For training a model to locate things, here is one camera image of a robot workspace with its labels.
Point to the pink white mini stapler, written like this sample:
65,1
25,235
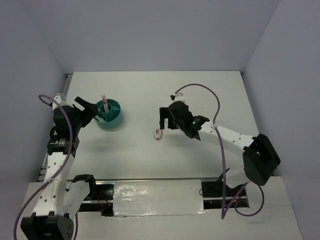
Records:
158,134

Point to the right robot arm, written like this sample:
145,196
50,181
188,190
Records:
258,157

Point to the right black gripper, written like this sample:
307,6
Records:
165,113

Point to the green highlighter cap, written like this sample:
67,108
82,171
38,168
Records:
99,119

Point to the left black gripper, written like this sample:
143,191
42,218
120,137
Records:
91,110

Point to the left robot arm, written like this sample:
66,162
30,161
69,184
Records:
55,215

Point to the teal round divided container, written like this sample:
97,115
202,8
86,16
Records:
113,118

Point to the pink pen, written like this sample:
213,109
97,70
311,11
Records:
106,107

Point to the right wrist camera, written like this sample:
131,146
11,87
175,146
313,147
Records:
178,97

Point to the silver foil base cover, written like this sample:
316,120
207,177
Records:
157,198

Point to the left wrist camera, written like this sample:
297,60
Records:
59,99

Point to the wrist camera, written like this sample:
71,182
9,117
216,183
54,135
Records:
178,97
59,99

